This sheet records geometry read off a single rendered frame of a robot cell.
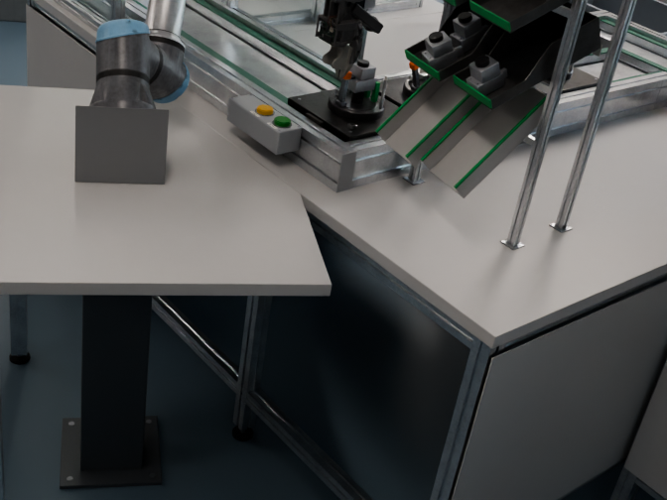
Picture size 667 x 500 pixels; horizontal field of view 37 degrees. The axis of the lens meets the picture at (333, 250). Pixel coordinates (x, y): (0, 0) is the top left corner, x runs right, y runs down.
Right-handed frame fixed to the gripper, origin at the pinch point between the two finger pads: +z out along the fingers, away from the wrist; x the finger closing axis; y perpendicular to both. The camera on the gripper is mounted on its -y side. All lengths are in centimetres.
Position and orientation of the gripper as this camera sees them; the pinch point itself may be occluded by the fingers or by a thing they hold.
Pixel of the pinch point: (342, 72)
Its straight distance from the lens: 238.5
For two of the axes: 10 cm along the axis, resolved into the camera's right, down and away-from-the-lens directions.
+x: 6.2, 4.8, -6.1
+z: -1.5, 8.5, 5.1
